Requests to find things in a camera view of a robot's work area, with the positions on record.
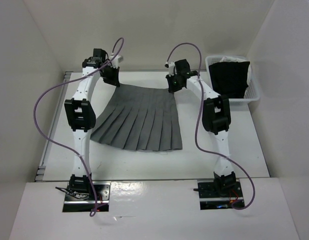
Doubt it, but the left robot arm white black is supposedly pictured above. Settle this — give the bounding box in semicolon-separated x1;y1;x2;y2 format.
64;48;123;200

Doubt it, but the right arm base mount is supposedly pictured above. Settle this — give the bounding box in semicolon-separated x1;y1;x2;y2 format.
193;180;245;210

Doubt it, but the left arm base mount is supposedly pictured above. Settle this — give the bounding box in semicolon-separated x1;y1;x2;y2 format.
55;181;111;213

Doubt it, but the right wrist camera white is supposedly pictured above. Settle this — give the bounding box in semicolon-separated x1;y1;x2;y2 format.
164;61;176;77

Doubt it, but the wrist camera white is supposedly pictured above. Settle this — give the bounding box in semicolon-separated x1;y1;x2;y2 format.
164;61;176;77
109;54;124;69

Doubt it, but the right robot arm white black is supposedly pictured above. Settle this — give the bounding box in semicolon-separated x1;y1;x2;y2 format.
164;59;236;197

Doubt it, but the black skirt in basket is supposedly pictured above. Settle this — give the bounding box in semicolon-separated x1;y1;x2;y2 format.
208;61;250;99

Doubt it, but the grey pleated skirt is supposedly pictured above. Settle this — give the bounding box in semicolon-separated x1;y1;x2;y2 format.
90;84;183;152

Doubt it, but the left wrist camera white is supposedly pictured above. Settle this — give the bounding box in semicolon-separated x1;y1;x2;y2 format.
109;54;124;69

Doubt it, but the white plastic basket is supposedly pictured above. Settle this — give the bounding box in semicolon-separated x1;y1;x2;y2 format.
205;54;260;104

